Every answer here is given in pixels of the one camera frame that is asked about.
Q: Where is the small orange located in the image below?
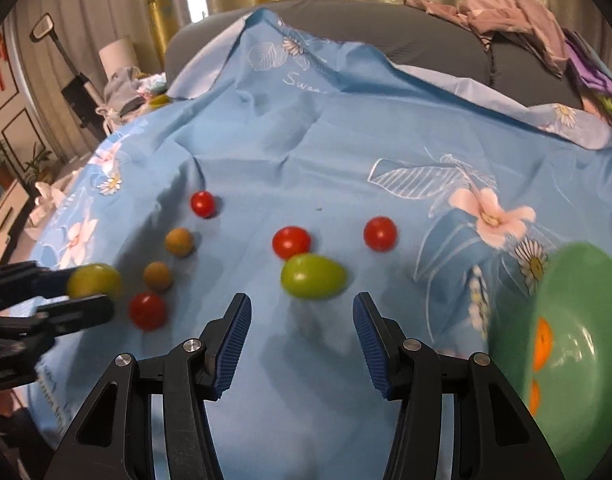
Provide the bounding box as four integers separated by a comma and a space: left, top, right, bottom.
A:
532, 317, 555, 373

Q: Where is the grey and white clothes pile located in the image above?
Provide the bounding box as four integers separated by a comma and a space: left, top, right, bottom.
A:
103, 66, 169, 116

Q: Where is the black stand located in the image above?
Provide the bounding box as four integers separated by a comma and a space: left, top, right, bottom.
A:
30, 14, 107, 142

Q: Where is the large green jujube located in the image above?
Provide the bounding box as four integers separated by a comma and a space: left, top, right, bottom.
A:
280, 253, 347, 302

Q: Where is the red cherry tomato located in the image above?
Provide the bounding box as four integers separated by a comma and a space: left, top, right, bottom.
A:
128, 292, 167, 332
272, 226, 313, 260
190, 191, 217, 219
364, 216, 398, 252

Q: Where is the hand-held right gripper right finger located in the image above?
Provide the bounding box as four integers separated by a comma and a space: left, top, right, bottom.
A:
352, 291, 569, 480

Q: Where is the purple cloth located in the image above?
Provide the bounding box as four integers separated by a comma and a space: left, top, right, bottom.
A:
566, 30, 612, 126

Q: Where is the white panelled door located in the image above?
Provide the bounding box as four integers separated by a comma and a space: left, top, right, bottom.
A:
0, 25, 54, 173

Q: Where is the white cabinet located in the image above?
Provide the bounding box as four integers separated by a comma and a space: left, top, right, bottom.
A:
0, 180, 36, 253

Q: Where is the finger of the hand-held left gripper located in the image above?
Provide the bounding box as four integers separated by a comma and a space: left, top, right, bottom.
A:
0, 294, 115, 347
0, 260, 75, 307

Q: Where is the brown longan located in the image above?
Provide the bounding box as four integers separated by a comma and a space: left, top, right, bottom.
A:
165, 227, 194, 257
142, 261, 173, 292

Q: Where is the white plastic bag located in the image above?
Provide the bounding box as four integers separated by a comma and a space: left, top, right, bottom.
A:
28, 182, 69, 231

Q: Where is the green potted plant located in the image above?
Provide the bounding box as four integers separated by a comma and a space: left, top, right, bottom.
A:
20, 142, 54, 181

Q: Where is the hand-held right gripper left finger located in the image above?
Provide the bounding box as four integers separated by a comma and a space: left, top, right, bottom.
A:
44, 292, 253, 480

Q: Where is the grey sofa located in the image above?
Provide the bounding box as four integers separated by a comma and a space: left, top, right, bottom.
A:
164, 0, 587, 111

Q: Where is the blue floral cloth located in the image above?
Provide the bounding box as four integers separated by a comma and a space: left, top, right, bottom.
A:
28, 7, 612, 480

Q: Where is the white tall container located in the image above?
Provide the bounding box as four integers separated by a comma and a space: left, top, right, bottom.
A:
100, 37, 139, 83

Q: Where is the pink clothes pile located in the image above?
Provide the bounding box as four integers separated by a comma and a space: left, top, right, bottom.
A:
405, 0, 572, 78

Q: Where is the green bowl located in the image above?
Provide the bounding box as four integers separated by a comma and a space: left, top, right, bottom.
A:
487, 241, 612, 480

